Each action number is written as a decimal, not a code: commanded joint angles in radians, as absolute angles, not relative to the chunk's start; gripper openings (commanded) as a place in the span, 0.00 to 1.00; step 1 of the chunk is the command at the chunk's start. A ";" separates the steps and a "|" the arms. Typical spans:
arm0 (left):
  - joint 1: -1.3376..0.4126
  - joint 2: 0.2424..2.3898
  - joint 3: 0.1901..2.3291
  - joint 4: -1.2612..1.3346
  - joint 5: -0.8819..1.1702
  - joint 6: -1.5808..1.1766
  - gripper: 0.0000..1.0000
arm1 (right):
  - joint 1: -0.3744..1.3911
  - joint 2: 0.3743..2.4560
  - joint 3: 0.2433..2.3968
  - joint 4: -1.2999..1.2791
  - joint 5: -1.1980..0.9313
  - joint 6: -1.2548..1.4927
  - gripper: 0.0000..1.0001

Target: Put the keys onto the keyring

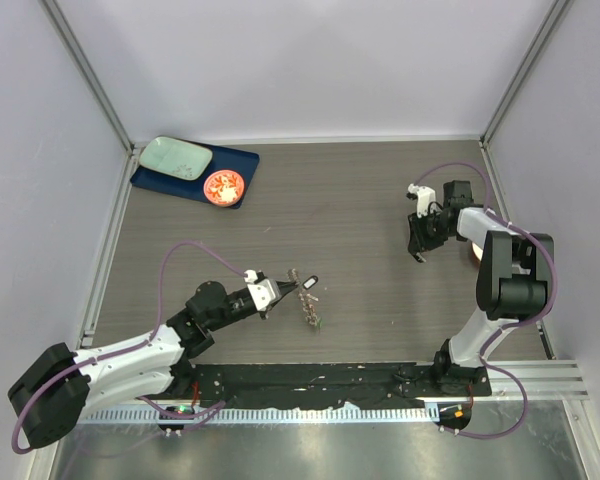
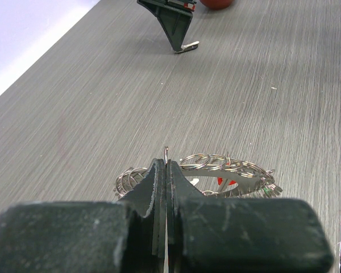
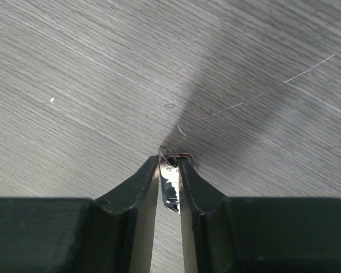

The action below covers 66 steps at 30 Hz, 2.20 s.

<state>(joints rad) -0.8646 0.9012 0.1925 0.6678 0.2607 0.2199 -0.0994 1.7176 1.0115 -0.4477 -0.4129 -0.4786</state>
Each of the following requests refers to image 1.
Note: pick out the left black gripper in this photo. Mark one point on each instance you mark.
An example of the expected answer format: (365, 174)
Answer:
(285, 288)

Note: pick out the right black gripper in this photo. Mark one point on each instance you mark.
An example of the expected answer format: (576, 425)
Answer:
(419, 241)

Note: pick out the large metal keyring with rings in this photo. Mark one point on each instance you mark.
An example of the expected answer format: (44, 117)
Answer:
(307, 300)

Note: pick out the silver key black head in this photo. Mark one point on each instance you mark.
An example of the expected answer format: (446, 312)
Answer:
(308, 283)

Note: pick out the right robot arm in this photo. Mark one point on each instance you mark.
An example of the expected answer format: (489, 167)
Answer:
(515, 282)

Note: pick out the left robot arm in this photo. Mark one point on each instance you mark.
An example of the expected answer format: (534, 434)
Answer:
(63, 386)

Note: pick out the white brown bowl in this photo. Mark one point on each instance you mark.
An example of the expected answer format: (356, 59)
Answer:
(477, 252)

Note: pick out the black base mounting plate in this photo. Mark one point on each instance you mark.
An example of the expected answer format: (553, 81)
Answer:
(319, 386)

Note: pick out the red patterned small bowl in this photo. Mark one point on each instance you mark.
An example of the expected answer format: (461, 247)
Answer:
(224, 188)

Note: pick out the dark blue tray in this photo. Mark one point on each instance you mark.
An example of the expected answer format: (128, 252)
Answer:
(240, 162)

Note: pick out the light green rectangular plate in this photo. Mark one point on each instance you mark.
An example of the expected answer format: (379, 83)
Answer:
(175, 158)

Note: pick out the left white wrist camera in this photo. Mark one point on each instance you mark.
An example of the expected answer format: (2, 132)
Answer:
(264, 291)

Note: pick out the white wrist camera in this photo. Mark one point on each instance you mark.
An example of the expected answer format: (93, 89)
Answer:
(423, 196)
(264, 291)

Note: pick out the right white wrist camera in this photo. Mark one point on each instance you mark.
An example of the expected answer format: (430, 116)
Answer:
(423, 196)

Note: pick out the slotted cable duct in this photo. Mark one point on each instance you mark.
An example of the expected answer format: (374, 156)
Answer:
(132, 414)

